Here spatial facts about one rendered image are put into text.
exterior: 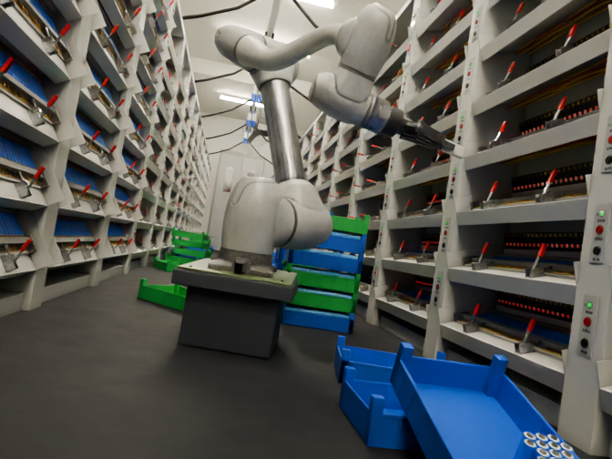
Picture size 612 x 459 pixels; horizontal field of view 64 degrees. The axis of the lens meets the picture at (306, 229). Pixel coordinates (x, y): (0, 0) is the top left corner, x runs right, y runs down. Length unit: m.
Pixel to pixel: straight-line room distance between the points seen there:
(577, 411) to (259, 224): 0.86
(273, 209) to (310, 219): 0.16
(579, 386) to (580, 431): 0.08
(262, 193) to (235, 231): 0.13
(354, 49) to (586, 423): 0.95
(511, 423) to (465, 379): 0.10
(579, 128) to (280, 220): 0.78
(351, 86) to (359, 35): 0.12
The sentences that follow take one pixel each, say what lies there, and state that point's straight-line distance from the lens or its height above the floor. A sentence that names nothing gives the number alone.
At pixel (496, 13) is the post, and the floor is 1.21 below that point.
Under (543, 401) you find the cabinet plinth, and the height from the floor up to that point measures 0.04.
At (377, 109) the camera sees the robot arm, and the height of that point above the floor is 0.68.
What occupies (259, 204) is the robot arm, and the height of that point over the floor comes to 0.40.
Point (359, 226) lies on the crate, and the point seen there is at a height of 0.43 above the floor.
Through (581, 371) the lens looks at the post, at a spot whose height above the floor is 0.15.
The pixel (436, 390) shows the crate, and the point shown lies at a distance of 0.95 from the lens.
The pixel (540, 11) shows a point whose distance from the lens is 1.61.
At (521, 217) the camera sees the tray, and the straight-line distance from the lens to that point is 1.40.
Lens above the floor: 0.30
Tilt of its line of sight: 2 degrees up
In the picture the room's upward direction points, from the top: 9 degrees clockwise
